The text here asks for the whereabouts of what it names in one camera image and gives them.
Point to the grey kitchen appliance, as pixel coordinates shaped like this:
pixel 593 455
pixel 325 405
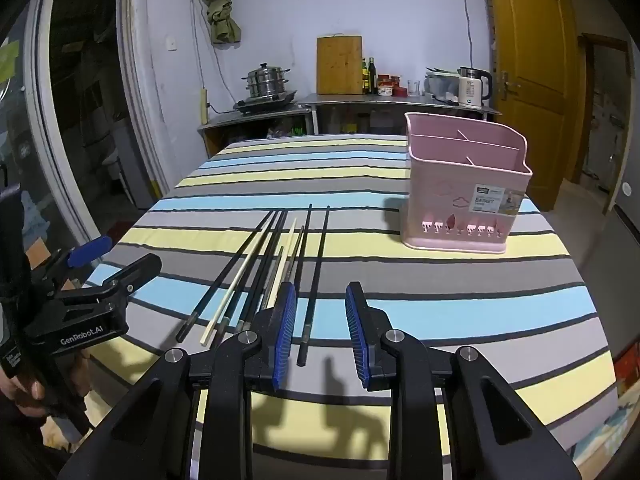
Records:
pixel 442 85

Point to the black induction cooker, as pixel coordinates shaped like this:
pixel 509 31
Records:
pixel 265 104

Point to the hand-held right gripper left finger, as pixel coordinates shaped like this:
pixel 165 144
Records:
pixel 285 330

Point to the pink plastic utensil basket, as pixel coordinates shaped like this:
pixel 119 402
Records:
pixel 450 175

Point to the row of chopsticks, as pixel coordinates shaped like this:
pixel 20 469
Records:
pixel 303 347

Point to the yellowish power strip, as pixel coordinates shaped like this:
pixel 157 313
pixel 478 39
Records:
pixel 203 107

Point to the striped tablecloth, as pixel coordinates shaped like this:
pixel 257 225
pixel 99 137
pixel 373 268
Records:
pixel 450 300

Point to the tall metal counter table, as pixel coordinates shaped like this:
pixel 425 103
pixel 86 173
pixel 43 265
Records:
pixel 400 102

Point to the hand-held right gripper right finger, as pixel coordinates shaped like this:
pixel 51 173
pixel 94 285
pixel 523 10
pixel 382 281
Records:
pixel 356 330

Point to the red box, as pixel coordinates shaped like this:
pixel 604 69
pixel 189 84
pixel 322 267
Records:
pixel 627 370

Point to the steel steamer pot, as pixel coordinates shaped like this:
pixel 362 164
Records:
pixel 267 82

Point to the dark sauce bottle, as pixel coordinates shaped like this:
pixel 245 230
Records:
pixel 372 77

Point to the green hanging cloth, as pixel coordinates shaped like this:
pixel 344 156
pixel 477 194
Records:
pixel 220 10

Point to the grey refrigerator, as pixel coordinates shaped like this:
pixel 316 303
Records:
pixel 627 210

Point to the person's left hand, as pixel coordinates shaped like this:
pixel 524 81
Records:
pixel 22 395

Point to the clear drinking glass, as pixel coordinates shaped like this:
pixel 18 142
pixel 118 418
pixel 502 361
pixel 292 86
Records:
pixel 413 89

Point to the wooden cutting board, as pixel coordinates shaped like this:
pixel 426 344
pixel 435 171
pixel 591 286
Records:
pixel 340 65

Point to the yellow wooden door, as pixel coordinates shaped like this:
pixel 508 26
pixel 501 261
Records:
pixel 530 85

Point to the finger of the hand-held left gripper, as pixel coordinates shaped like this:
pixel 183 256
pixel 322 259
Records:
pixel 135 272
pixel 90 252

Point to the sauce bottles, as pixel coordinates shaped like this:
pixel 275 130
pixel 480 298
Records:
pixel 364 77

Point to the low metal table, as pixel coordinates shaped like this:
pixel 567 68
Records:
pixel 250 120

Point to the white electric kettle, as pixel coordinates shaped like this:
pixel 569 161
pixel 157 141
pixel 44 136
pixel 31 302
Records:
pixel 472 91

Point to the glass sliding door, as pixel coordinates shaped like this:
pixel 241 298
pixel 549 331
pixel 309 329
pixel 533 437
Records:
pixel 75 110

